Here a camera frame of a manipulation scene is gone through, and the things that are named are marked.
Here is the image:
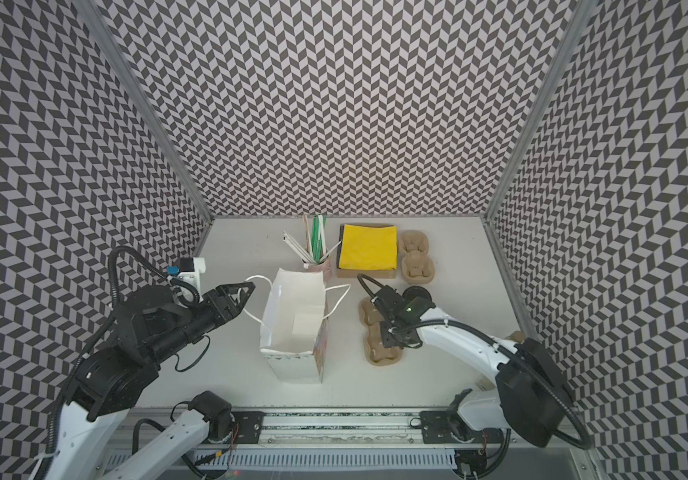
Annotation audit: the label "brown pulp cup carrier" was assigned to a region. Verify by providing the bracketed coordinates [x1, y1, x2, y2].
[358, 298, 402, 367]

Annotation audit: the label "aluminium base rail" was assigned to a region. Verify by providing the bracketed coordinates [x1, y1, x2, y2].
[139, 406, 597, 475]

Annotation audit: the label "aluminium frame corner post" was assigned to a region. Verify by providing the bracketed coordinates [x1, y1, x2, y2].
[484, 0, 598, 224]

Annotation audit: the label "black takeout coffee cup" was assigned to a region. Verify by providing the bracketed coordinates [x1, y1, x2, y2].
[402, 285, 433, 302]

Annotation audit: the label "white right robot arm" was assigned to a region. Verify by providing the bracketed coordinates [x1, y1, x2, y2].
[364, 283, 594, 450]

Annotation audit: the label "wooden stir stick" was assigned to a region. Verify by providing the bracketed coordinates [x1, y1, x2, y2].
[302, 215, 314, 261]

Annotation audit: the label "white patterned gift bag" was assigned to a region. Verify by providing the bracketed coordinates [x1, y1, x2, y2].
[245, 268, 352, 385]

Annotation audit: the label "pink metal bucket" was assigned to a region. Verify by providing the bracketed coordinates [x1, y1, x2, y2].
[302, 258, 333, 284]

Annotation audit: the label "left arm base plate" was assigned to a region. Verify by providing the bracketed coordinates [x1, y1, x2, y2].
[229, 410, 265, 445]

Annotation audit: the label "brown cardboard napkin box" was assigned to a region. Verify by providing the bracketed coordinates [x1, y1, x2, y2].
[336, 223, 398, 279]

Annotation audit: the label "stacked pulp cup carriers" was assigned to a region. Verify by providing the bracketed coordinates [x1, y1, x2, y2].
[398, 230, 435, 285]

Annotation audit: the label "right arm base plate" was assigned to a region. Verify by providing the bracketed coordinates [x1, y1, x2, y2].
[411, 410, 504, 446]

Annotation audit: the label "yellow paper napkin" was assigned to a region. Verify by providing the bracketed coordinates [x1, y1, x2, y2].
[338, 225, 398, 271]

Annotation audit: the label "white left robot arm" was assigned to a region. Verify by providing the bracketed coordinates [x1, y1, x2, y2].
[32, 245, 255, 479]

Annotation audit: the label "aluminium left corner post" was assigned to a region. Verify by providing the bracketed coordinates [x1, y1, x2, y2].
[72, 0, 212, 223]

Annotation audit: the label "green wrapped straw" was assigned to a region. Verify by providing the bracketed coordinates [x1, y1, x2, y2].
[310, 215, 327, 264]

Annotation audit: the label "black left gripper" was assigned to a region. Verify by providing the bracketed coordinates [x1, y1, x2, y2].
[144, 281, 256, 367]

